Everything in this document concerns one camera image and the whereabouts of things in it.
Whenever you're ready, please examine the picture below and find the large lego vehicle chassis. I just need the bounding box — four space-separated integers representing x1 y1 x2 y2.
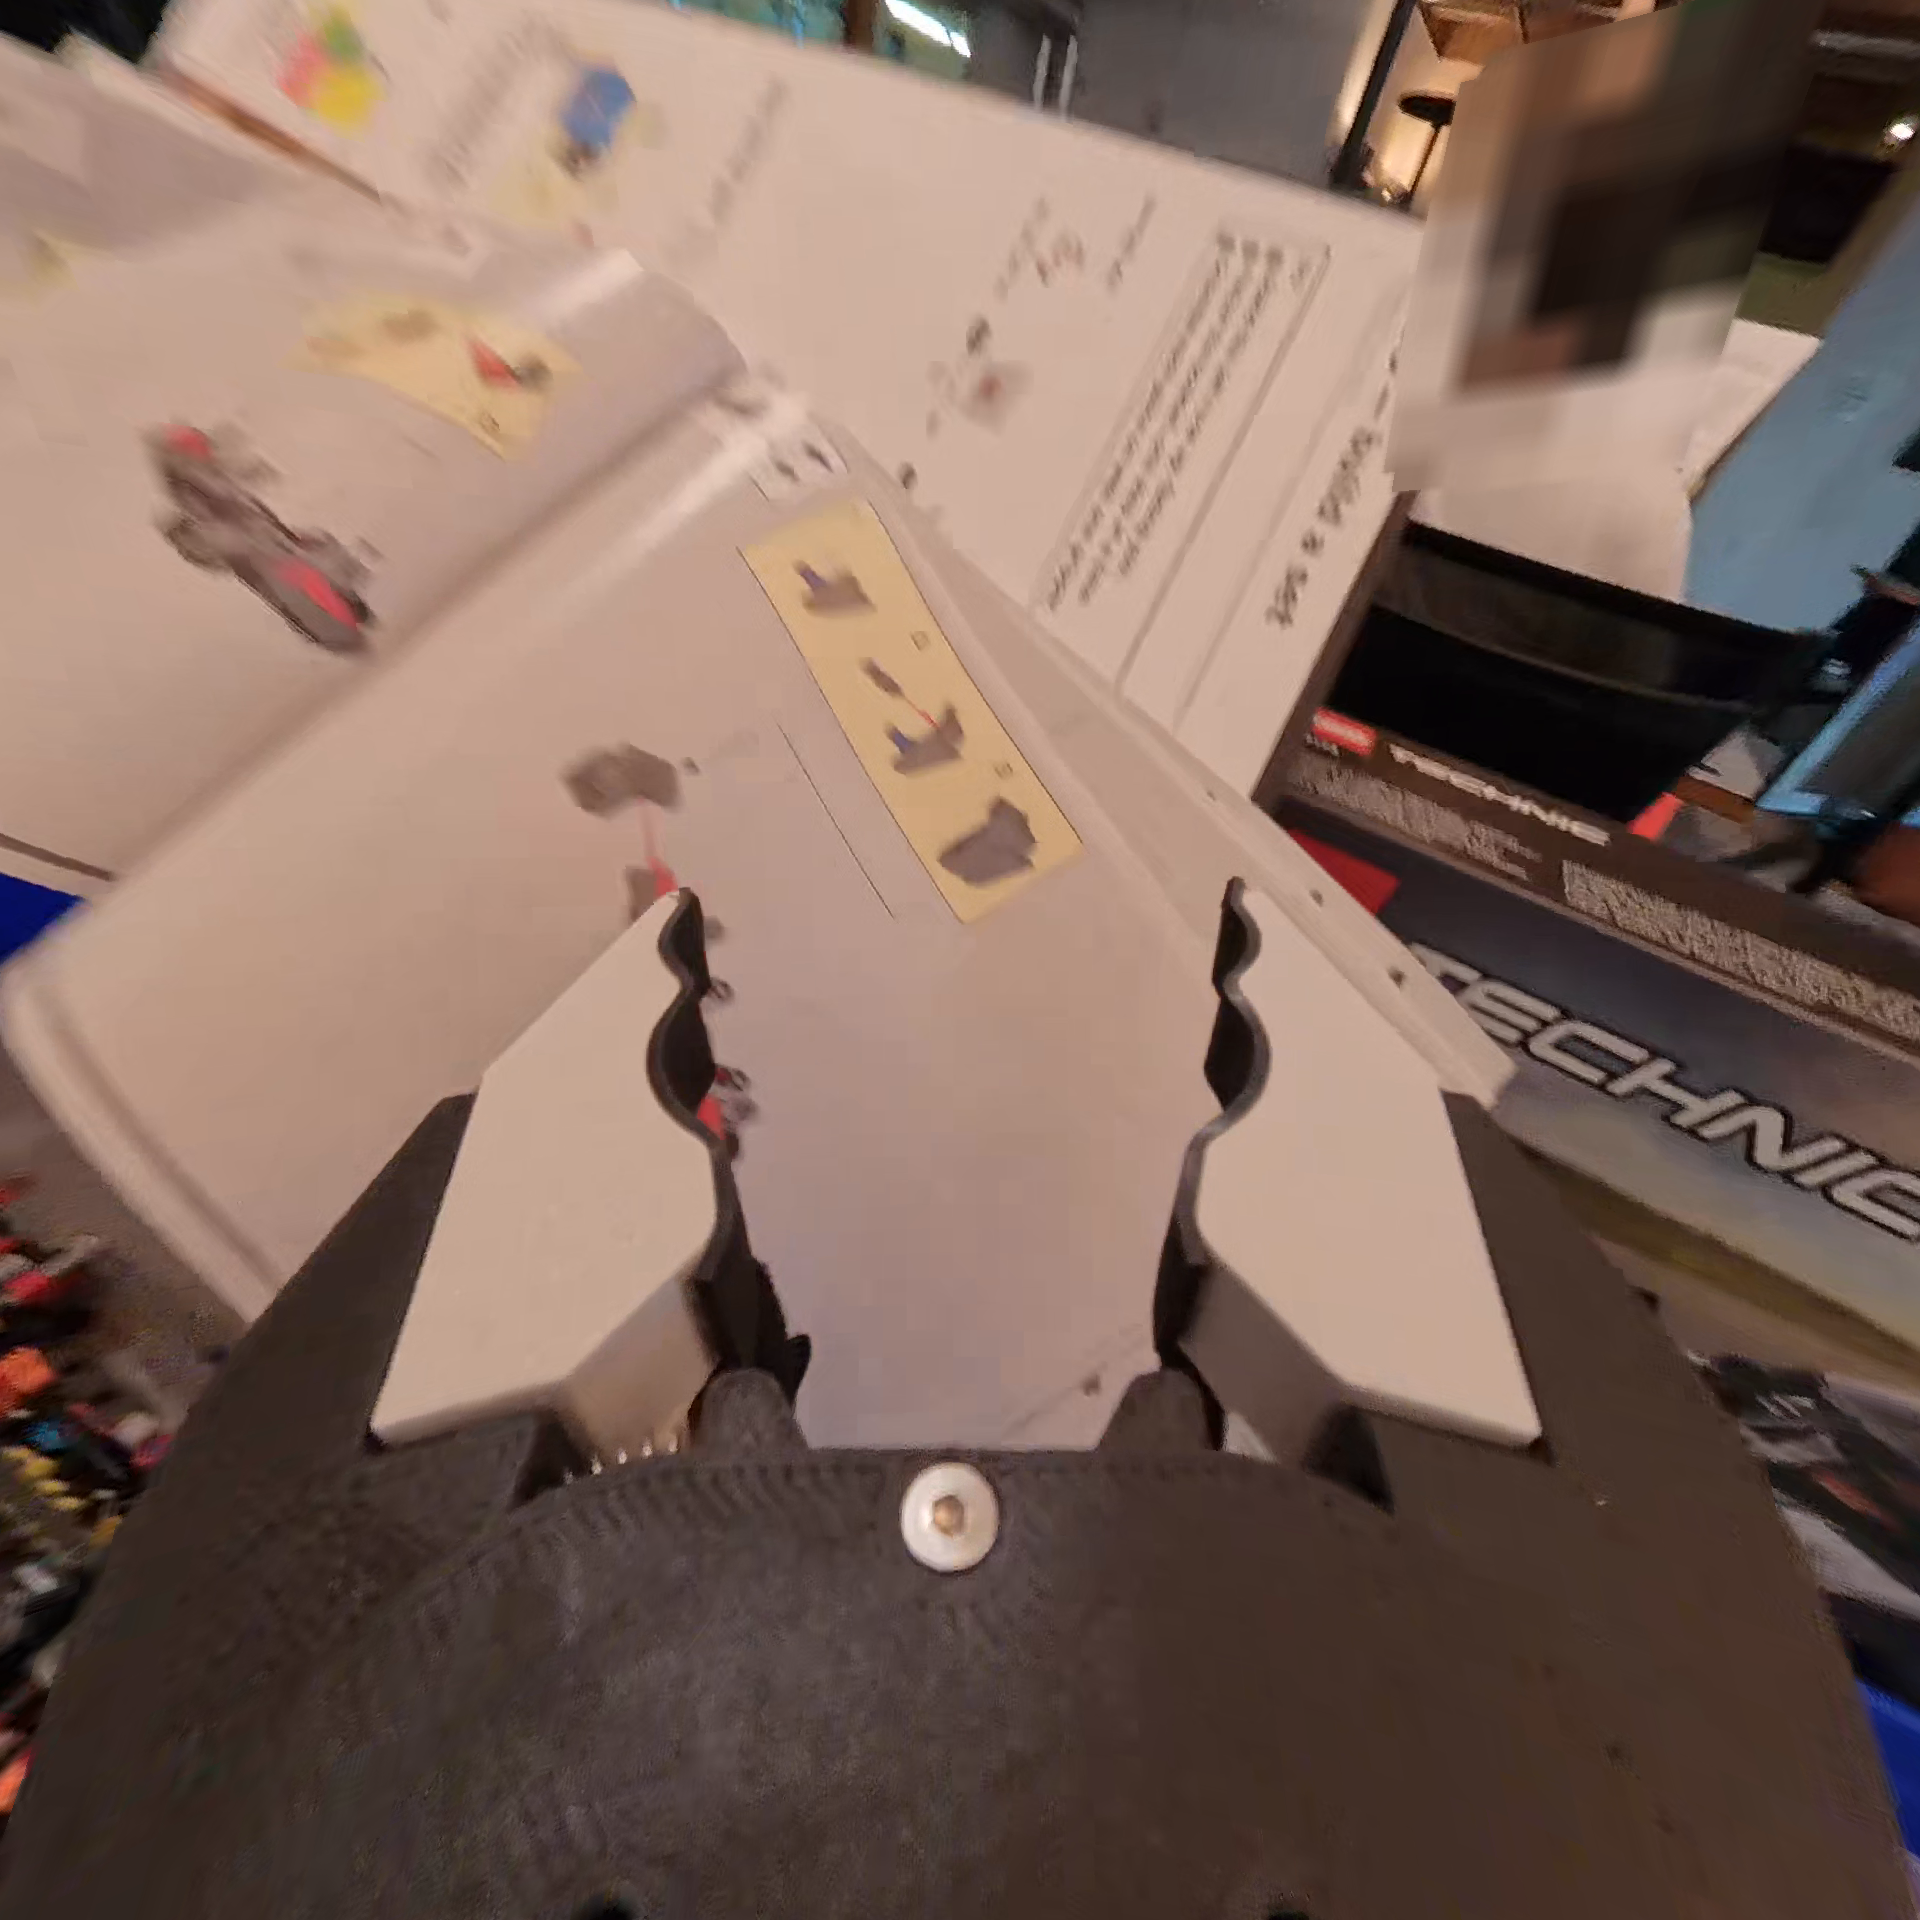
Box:
0 1182 184 1808

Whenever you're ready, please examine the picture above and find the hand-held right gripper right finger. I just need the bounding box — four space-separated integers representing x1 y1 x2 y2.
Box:
1151 878 1545 1469

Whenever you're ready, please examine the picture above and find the lego instruction booklet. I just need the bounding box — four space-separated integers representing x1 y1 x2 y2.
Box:
0 0 1519 1449

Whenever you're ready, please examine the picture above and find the dark printed lego box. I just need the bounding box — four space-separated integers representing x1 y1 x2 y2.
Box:
1253 703 1920 1652

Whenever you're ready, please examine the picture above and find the blue plastic bin with tag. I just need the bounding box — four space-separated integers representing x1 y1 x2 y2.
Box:
0 870 87 964

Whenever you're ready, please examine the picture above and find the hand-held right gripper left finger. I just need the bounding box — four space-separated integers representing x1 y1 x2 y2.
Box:
372 886 812 1460

